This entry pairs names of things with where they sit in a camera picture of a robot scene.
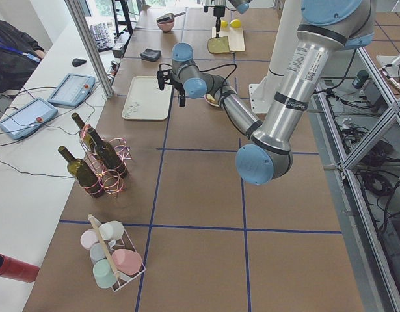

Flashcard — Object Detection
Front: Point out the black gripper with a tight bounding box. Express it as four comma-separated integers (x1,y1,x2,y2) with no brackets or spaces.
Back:
202,0,226,38
157,63,186,106

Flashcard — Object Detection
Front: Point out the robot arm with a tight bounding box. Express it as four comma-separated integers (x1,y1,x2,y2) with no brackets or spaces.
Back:
201,0,250,38
157,1,376,185

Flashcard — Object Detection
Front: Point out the cream bear tray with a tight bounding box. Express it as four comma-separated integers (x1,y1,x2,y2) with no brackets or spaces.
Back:
122,76,173,120

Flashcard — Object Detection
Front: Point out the right yellow lemon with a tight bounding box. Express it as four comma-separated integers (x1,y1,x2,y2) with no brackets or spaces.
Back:
230,19,242,28

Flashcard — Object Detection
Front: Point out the wooden cutting board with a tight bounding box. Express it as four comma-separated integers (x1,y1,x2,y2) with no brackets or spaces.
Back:
211,27,246,53

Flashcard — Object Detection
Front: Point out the white plate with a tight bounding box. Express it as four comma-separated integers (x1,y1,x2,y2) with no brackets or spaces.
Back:
204,94,221,108

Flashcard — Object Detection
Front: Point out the grey folded cloth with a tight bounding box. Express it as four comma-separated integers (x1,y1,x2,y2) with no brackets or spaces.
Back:
140,49,161,62

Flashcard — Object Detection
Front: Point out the steel scoop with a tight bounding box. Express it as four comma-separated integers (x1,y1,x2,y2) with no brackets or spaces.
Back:
156,12,186,23

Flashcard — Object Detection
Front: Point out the pink bowl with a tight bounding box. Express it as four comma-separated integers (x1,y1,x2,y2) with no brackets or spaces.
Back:
157,21,174,33

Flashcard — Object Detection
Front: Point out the black keyboard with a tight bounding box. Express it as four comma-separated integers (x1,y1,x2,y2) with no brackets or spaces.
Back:
90,23,114,52

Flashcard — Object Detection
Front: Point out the middle green wine bottle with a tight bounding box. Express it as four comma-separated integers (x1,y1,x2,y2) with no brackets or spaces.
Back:
88,127,128,178

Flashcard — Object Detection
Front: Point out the green wine bottle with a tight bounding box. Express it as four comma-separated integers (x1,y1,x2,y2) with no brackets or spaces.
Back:
71,112,95,153
88,127,128,178
58,146,105,198

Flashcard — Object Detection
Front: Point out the far blue tablet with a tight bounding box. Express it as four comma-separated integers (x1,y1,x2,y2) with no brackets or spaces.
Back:
47,73,96,108

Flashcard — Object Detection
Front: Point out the blue tablet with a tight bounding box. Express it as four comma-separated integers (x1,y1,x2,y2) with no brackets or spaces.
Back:
47,73,96,108
0,97,58,140

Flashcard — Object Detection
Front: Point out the back green wine bottle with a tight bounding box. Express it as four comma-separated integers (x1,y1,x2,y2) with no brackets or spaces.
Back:
71,112,95,153

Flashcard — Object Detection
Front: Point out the black computer mouse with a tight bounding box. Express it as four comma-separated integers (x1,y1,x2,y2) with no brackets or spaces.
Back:
72,58,87,68

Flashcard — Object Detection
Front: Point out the front green wine bottle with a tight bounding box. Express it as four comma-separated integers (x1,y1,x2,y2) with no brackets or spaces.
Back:
58,146,105,198

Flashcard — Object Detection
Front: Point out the near blue tablet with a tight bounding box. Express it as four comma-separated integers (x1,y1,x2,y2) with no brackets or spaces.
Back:
0,97,58,140

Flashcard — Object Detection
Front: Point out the white cup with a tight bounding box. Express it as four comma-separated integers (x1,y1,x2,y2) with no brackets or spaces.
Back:
98,220,124,241

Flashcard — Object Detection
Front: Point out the person in black jacket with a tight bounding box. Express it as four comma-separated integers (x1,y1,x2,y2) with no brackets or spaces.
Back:
0,20,46,93

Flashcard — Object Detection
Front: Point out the lilac cup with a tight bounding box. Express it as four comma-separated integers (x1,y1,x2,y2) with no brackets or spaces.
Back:
80,229,99,250

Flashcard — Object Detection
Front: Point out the pink cup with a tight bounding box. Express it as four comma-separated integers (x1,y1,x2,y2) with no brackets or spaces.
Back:
112,249,142,275

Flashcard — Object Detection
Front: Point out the grey-blue cup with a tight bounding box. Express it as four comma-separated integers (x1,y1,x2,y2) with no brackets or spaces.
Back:
89,243,106,265

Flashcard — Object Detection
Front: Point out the mint green cup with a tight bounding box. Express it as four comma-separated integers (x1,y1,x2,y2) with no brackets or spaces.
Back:
92,259,118,289

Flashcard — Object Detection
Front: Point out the red cylinder bottle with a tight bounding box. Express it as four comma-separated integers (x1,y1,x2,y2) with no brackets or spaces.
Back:
0,254,40,283

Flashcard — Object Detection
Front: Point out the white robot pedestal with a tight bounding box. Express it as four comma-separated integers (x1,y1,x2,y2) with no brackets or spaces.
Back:
249,0,302,114

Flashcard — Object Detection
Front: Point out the copper wire bottle rack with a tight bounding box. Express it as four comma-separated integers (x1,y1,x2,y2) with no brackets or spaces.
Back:
79,124,129,196

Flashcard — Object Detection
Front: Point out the aluminium frame post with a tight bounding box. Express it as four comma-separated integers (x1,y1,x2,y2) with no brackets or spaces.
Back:
64,0,114,99

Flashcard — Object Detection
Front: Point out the wooden rack handle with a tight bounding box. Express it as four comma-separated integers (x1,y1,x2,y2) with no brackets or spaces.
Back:
88,214,120,279

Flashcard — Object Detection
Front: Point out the black cable bundle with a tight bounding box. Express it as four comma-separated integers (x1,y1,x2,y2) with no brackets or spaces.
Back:
329,87,400,235

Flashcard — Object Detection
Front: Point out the aluminium side frame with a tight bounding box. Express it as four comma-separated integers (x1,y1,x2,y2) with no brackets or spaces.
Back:
310,41,400,311

